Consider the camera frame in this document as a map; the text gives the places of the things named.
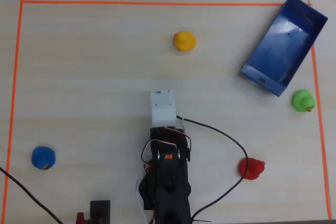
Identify long black cable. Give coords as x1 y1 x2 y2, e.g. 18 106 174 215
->
0 166 64 224

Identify black stand with base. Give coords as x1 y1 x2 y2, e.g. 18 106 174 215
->
89 199 111 224

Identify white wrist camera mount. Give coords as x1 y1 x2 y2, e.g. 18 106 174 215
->
150 89 186 133

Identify red rubber duck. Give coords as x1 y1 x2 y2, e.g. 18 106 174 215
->
238 157 266 180

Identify black camera cable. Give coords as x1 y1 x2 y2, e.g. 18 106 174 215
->
176 115 249 224

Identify orange boundary tape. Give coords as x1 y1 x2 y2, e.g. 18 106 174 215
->
2 0 332 221

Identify green rubber duck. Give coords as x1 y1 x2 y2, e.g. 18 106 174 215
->
292 89 317 113

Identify blue rubber duck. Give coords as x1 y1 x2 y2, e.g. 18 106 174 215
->
31 146 56 170

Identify blue plastic box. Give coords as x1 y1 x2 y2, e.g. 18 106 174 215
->
240 0 329 98

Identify yellow rubber duck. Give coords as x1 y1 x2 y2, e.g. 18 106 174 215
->
173 30 197 51

